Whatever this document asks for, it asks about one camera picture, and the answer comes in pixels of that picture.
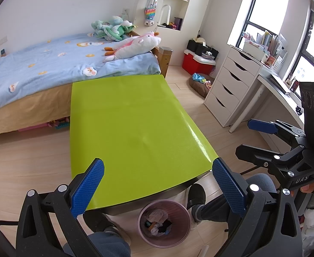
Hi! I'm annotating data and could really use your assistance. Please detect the green table cover sheet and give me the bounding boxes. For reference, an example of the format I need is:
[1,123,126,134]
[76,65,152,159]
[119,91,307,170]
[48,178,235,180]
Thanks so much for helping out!
[70,74,219,211]

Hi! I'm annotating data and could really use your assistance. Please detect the white storage box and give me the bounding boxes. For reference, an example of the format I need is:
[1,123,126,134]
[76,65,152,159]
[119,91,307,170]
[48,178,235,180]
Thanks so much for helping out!
[242,39,270,61]

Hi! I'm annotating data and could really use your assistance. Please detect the white crumpled tissue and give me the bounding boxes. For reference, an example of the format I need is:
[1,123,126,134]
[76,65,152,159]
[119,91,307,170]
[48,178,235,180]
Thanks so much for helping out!
[147,209,169,222]

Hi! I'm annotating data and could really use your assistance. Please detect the white printed cloth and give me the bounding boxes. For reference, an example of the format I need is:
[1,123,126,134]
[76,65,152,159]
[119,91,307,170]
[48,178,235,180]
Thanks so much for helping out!
[300,225,314,257]

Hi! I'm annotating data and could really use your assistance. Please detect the person's right shoe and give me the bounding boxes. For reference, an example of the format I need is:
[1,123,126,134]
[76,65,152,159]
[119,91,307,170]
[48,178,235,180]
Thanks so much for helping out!
[186,183,206,212]

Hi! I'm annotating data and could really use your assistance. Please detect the person's left leg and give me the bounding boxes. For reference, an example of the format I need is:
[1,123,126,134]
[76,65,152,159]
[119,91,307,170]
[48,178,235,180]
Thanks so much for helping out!
[63,232,132,257]

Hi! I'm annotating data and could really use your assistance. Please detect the person's left shoe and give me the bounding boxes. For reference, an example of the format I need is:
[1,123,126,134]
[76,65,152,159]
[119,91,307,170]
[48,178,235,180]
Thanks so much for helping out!
[83,211,132,245]

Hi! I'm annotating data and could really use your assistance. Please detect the black framed window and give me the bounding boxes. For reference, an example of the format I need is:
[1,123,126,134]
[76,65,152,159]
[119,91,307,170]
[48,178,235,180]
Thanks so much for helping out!
[228,0,292,47]
[288,8,314,101]

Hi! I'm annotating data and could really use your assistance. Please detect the pink box under bed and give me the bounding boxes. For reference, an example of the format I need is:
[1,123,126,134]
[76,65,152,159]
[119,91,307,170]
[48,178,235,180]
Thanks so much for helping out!
[18,123,49,132]

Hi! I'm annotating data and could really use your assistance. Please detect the white desk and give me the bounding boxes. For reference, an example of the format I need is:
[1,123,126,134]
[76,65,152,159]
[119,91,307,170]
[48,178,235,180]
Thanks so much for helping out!
[229,67,308,150]

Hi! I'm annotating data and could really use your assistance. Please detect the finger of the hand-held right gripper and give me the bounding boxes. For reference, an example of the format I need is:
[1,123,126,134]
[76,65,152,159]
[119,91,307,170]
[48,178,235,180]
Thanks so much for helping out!
[235,144,305,168]
[248,118,306,144]

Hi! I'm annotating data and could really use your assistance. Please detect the colourful toy blocks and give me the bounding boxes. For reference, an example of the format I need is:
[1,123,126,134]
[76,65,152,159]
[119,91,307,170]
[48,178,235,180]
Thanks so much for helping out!
[47,118,71,130]

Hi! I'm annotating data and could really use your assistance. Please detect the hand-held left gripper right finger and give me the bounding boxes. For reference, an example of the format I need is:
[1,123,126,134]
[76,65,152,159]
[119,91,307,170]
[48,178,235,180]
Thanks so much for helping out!
[212,157,303,257]

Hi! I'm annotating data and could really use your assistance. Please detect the green plush toy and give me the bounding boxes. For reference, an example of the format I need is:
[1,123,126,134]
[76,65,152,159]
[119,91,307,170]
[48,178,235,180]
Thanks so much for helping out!
[91,15,137,42]

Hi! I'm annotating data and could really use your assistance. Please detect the blue printed blanket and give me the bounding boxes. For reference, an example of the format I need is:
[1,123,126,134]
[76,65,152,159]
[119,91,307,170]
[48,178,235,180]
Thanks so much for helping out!
[0,32,161,116]

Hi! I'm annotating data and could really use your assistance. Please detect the brown pet bed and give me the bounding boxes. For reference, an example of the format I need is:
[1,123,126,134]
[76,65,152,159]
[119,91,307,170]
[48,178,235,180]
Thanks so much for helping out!
[188,73,214,99]

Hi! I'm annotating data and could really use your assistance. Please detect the person's shoe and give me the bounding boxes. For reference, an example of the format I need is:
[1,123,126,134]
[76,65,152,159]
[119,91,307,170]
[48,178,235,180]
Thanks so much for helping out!
[186,183,206,212]
[83,211,132,245]

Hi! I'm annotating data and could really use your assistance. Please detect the pink trash bin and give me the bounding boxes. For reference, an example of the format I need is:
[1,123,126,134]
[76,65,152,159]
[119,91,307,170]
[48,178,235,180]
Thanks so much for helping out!
[138,199,192,248]

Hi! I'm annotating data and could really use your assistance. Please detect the row of books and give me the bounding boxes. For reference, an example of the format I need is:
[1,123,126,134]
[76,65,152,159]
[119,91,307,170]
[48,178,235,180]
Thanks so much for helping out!
[256,30,288,57]

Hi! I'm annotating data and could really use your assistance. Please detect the rainbow hanging bag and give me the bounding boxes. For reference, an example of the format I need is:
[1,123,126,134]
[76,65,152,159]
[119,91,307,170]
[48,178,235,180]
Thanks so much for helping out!
[143,5,157,27]

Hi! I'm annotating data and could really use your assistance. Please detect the white arch ornament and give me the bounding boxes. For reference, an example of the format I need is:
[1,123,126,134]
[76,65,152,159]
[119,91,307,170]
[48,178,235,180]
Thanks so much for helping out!
[160,4,173,26]

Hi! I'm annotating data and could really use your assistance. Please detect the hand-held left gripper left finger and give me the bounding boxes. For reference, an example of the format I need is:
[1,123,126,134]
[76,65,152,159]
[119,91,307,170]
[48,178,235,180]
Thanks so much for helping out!
[15,158,105,257]

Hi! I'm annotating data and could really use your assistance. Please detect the white drawer cabinet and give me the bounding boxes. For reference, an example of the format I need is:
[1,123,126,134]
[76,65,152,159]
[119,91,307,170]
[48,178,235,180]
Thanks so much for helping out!
[203,45,262,127]

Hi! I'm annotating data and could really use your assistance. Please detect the red storage box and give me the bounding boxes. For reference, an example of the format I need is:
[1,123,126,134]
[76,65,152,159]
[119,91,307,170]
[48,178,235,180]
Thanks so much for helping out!
[182,49,216,76]

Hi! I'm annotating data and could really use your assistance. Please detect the white wall shelf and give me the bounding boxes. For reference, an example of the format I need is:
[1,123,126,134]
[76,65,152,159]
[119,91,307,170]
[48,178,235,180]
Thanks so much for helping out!
[136,0,201,33]

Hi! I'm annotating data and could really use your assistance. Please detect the white plastic basket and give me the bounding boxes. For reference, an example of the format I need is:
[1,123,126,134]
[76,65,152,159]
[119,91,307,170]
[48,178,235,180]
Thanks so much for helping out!
[270,51,288,75]

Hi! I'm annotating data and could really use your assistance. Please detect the wooden bed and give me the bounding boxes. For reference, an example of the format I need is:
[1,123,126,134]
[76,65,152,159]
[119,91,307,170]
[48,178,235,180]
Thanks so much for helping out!
[0,31,174,137]

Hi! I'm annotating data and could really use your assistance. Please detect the black bag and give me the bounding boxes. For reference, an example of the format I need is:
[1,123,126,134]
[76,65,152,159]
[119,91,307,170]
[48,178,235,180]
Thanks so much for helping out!
[187,40,219,57]

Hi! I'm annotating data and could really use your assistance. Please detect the pink white unicorn plush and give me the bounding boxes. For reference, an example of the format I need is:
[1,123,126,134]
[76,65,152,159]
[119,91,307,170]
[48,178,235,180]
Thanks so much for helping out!
[103,31,161,63]

